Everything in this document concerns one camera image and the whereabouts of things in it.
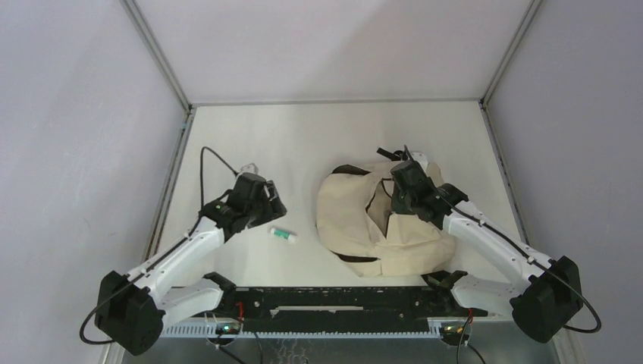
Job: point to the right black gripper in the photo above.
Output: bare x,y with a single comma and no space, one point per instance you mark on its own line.
395,205

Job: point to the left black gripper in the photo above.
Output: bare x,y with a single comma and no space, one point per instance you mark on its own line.
274,208

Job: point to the beige canvas backpack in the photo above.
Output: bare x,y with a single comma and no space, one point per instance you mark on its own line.
360,222

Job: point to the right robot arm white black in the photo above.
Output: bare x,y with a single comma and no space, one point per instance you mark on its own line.
540,294

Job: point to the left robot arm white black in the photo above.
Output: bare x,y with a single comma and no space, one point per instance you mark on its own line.
133,309

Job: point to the green white glue stick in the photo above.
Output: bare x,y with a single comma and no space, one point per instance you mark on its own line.
283,234

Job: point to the black mounting base rail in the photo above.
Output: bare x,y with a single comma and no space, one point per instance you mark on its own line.
364,309

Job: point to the white slotted cable duct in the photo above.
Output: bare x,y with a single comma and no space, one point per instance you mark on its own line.
202,329

